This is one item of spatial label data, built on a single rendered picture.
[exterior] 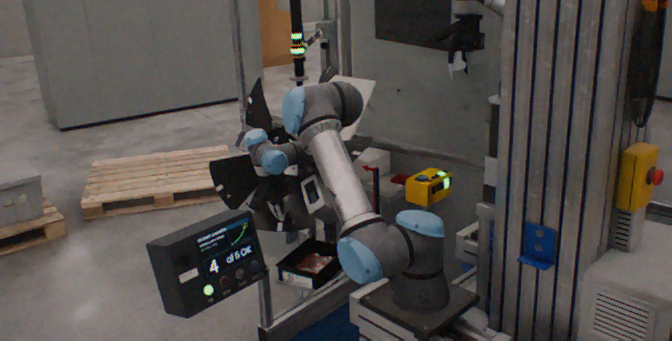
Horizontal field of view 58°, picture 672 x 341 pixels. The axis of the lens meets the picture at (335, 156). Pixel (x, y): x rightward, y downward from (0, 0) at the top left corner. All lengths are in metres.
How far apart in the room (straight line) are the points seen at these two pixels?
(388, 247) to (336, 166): 0.24
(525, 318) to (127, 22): 6.48
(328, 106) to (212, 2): 6.32
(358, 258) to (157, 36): 6.42
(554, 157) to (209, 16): 6.69
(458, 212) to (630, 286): 1.52
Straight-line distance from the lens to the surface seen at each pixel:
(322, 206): 2.24
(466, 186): 2.74
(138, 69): 7.62
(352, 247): 1.41
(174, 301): 1.57
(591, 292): 1.43
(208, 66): 7.88
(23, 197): 4.77
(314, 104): 1.54
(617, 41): 1.30
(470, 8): 1.99
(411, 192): 2.27
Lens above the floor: 1.91
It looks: 19 degrees down
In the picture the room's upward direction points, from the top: 3 degrees counter-clockwise
